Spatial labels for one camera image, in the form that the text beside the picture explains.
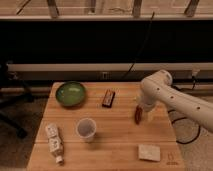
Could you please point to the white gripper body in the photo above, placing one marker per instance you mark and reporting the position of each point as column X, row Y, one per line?
column 146, row 104

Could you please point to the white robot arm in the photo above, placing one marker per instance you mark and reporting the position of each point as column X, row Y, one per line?
column 157, row 87

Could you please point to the dark chocolate bar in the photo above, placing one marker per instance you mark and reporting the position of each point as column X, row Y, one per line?
column 108, row 98

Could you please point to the beige sponge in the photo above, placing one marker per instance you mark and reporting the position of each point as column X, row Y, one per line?
column 149, row 152

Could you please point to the green ceramic bowl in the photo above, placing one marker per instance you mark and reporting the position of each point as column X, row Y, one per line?
column 70, row 94

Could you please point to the white plastic bottle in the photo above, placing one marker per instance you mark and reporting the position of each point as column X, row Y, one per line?
column 55, row 142

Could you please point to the black office chair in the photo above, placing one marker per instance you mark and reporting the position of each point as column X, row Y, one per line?
column 6, row 77

